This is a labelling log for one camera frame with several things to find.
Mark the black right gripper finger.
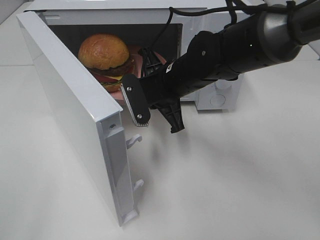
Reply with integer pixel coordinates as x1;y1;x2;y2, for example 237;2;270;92
157;98;185;134
138;47;162;78

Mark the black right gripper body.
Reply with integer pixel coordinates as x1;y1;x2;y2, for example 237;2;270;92
140;31;238;109

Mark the pink round plate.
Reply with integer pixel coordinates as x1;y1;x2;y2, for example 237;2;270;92
109;44;168;101

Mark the round white door button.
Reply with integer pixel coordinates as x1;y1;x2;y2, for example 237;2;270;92
210;94;226;109

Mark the toy hamburger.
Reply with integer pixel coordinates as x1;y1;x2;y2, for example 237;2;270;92
78;33;135;93

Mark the white microwave door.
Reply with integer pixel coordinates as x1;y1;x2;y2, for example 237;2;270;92
17;11;144;226

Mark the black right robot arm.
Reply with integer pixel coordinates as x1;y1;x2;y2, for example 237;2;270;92
134;0;320;133

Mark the white microwave oven body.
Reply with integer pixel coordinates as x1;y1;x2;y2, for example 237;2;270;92
23;0;251;115

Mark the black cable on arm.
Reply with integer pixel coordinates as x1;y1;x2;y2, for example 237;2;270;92
147;0;301;55

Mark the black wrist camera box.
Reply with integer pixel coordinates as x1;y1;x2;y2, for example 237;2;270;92
120;73;151;127

